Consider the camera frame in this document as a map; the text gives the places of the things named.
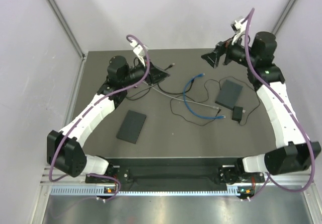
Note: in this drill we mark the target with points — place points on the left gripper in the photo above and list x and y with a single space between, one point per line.
144 69

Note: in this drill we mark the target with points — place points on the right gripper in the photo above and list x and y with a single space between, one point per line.
212 58

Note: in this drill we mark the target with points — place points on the black network switch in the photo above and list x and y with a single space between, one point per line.
229 94
131 126

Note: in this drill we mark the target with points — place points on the black power adapter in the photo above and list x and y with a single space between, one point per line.
156 76
237 114

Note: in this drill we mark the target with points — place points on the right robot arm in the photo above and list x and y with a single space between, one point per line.
294 150

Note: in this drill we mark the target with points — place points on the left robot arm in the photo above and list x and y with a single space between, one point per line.
65 147

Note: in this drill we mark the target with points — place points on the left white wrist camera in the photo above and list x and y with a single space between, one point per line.
139 51

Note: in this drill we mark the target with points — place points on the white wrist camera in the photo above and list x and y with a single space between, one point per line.
239 28
139 51

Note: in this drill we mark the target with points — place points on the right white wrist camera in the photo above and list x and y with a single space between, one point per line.
239 28

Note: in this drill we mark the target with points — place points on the left aluminium frame post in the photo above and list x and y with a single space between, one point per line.
66 28

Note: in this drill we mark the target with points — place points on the aluminium frame post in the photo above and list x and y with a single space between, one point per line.
66 28
274 14

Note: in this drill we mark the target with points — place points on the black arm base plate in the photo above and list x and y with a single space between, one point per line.
216 170

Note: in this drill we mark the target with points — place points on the right aluminium frame post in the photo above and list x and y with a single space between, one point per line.
274 14

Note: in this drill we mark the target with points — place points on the slotted grey cable duct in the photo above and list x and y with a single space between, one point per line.
109 190

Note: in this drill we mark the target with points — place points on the aluminium front frame rail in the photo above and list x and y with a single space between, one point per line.
148 185

